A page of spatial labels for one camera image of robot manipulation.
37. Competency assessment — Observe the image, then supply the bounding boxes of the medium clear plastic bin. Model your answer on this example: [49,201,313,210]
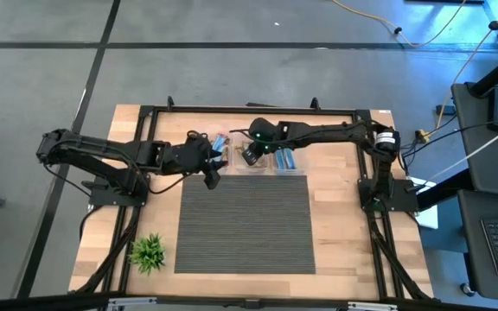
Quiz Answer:
[230,131,272,176]

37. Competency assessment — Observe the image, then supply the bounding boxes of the black aluminium table frame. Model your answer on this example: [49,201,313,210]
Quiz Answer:
[69,95,434,303]

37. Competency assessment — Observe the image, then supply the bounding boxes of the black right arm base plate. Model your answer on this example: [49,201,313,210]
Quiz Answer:
[357,177,419,213]

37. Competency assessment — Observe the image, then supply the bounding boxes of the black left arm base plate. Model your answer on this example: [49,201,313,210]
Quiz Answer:
[87,172,150,207]

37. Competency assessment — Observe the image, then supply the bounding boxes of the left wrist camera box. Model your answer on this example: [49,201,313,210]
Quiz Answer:
[204,169,222,190]

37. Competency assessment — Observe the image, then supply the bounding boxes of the black overhead rig bar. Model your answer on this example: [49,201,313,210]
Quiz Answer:
[0,292,498,311]

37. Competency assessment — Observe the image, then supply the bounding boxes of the tall clear plastic bin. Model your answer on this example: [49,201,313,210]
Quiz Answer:
[270,124,309,177]

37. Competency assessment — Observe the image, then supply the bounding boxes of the thin black cable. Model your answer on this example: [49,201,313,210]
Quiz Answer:
[404,115,498,157]

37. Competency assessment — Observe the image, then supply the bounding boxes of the cream cable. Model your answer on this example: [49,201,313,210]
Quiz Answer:
[435,0,498,129]

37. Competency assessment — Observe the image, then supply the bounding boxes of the grey woven place mat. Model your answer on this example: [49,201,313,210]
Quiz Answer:
[174,175,317,275]

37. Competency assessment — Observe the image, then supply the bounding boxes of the yellow floor cable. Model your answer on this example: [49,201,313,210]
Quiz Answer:
[332,0,468,48]

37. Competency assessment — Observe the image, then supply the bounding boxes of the white cable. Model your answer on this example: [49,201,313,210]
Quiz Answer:
[425,128,498,182]

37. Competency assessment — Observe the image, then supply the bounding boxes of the black desk with adapter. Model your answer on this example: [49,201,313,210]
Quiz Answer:
[450,81,498,192]

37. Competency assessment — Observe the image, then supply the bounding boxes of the small green artificial plant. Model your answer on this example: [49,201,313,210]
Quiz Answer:
[127,232,167,276]

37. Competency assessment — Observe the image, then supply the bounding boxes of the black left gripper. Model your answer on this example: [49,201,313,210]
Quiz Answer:
[173,137,229,174]

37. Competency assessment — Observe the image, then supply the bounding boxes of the black desk with laptop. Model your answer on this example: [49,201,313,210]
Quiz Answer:
[456,188,498,303]

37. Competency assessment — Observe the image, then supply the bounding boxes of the small clear plastic bin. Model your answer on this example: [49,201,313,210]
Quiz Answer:
[195,127,234,176]

